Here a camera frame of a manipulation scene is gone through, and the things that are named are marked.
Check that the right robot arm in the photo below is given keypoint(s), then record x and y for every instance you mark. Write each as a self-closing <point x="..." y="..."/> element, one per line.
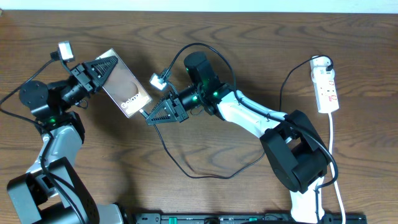
<point x="298" y="157"/>

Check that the Galaxy S25 Ultra smartphone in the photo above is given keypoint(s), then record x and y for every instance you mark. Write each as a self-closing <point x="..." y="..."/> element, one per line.
<point x="124" y="88"/>

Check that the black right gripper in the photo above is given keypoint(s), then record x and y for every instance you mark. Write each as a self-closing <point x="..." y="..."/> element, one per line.
<point x="173" y="115"/>

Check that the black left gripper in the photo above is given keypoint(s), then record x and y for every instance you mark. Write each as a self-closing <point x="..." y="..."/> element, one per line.
<point x="88" y="71"/>

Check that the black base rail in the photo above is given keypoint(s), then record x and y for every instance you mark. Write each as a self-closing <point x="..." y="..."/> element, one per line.
<point x="231" y="218"/>

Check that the white power strip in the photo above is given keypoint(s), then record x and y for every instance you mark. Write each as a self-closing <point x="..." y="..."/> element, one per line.
<point x="323" y="78"/>

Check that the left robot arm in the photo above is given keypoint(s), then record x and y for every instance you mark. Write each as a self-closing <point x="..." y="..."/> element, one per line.
<point x="51" y="190"/>

